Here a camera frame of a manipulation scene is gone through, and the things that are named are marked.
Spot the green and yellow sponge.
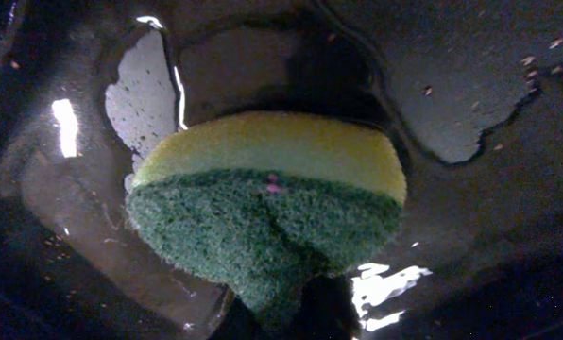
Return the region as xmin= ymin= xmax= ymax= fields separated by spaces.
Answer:
xmin=125 ymin=112 xmax=407 ymax=333

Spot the black rectangular water tray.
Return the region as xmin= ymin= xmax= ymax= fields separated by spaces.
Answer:
xmin=0 ymin=1 xmax=563 ymax=339

